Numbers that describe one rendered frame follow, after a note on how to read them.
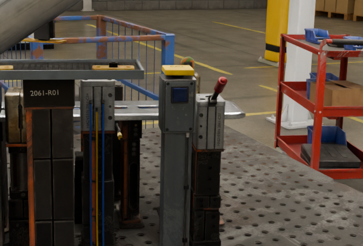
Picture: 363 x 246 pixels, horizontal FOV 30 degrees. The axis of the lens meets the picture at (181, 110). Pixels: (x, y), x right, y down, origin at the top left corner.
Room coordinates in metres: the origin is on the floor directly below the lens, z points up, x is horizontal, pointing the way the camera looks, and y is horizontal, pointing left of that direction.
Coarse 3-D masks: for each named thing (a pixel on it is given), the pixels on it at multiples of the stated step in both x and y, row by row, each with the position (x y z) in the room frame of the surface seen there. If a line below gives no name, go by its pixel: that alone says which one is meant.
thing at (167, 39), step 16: (64, 16) 4.68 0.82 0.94; (80, 16) 4.73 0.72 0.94; (96, 16) 4.78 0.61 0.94; (96, 32) 4.80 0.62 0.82; (112, 32) 4.61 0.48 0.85; (160, 32) 3.86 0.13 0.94; (32, 48) 3.41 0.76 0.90; (96, 48) 4.81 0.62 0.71; (112, 48) 4.61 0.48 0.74; (0, 80) 4.25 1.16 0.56; (128, 80) 4.36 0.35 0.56
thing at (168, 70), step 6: (162, 66) 1.39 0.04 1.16; (168, 66) 1.38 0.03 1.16; (174, 66) 1.39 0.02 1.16; (180, 66) 1.39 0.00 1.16; (186, 66) 1.39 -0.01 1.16; (168, 72) 1.34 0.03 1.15; (174, 72) 1.35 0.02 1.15; (180, 72) 1.35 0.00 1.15; (186, 72) 1.35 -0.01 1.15; (192, 72) 1.35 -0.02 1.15
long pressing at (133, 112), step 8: (120, 104) 1.73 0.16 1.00; (128, 104) 1.73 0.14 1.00; (136, 104) 1.73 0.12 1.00; (144, 104) 1.73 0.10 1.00; (152, 104) 1.74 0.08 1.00; (232, 104) 1.76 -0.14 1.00; (120, 112) 1.64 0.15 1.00; (128, 112) 1.64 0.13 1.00; (136, 112) 1.64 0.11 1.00; (144, 112) 1.64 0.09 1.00; (152, 112) 1.64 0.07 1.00; (232, 112) 1.65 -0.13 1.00; (240, 112) 1.66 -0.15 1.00; (0, 120) 1.56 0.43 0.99; (120, 120) 1.60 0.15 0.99
